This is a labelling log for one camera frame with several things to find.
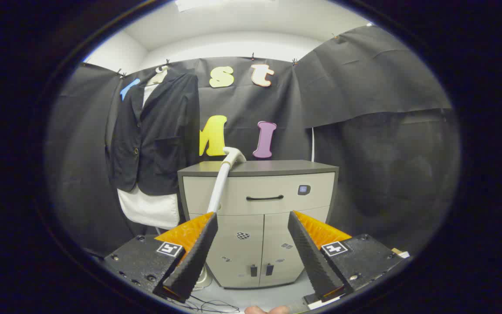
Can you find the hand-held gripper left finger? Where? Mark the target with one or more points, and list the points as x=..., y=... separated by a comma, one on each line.
x=196, y=253

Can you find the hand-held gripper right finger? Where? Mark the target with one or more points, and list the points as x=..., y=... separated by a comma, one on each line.
x=310, y=257

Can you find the white shirt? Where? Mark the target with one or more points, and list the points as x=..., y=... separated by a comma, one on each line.
x=150, y=209

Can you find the white garment steamer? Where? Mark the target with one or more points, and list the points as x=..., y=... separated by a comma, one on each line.
x=220, y=183

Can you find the black suit jacket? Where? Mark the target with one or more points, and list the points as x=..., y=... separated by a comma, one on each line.
x=159, y=131

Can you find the pale steamer base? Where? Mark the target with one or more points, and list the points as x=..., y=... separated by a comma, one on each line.
x=203, y=279

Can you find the white clothes hanger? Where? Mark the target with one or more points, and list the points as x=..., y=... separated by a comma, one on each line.
x=161, y=72

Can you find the grey cabinet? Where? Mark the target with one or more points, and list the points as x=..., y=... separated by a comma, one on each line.
x=255, y=226

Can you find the small digital drawer lock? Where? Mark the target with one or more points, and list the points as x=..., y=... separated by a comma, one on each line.
x=303, y=189

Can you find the black backdrop cloth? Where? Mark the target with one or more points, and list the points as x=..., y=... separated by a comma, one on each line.
x=364, y=87

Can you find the row of small cloth clips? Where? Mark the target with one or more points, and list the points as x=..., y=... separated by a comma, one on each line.
x=252, y=56

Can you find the rectangular ceiling light panel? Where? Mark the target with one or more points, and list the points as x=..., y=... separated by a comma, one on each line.
x=194, y=4

